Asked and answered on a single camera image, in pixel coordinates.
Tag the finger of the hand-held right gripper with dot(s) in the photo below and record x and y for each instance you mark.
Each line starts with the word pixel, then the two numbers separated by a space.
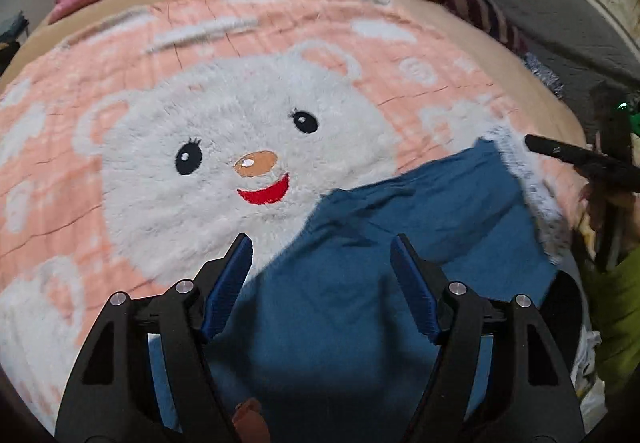
pixel 565 152

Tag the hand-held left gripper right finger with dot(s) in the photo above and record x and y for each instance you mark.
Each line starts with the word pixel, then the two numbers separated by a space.
pixel 415 288

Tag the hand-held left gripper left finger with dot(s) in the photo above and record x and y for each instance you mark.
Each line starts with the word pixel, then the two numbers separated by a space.
pixel 227 288

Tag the blue denim pants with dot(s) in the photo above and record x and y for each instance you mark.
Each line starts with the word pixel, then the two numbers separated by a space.
pixel 350 323

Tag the grey sparkly cloth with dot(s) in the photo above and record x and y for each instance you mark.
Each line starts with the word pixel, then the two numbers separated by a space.
pixel 545 73

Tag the striped dark cloth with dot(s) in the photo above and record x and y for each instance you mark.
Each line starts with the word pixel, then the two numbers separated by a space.
pixel 480 13

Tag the green clothing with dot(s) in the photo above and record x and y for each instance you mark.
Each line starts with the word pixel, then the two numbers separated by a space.
pixel 620 313

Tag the white cloth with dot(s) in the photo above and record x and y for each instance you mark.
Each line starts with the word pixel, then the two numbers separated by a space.
pixel 587 373

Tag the printed bear blanket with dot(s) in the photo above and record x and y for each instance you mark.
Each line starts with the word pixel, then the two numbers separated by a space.
pixel 150 73

